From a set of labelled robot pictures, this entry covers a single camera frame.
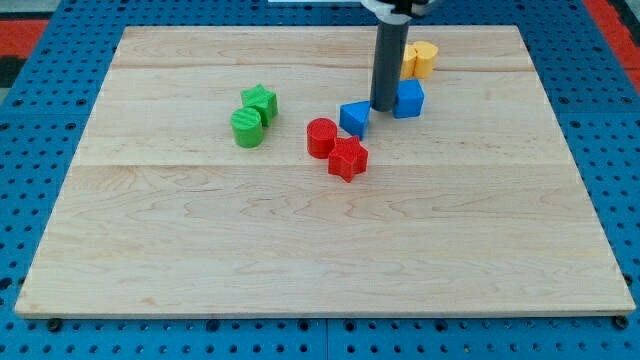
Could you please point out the green star block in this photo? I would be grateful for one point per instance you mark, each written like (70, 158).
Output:
(263, 101)

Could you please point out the red star block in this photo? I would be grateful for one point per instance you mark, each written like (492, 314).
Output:
(348, 158)

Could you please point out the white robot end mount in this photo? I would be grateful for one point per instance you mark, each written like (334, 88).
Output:
(399, 11)

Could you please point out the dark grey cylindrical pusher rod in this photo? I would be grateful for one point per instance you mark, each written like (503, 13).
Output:
(388, 59)

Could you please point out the green cylinder block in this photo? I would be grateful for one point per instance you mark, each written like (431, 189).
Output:
(247, 127)

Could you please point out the blue triangle block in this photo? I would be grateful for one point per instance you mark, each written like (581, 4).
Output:
(353, 118)

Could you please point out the light wooden board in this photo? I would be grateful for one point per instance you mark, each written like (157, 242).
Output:
(473, 209)

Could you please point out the red cylinder block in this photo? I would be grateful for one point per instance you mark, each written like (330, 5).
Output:
(321, 135)

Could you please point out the yellow cylinder block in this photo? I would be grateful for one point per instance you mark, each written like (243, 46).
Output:
(426, 55)

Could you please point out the yellow hexagon block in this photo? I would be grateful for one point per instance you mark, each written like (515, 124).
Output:
(408, 62)

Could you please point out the blue cube block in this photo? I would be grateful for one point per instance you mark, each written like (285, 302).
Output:
(409, 99)

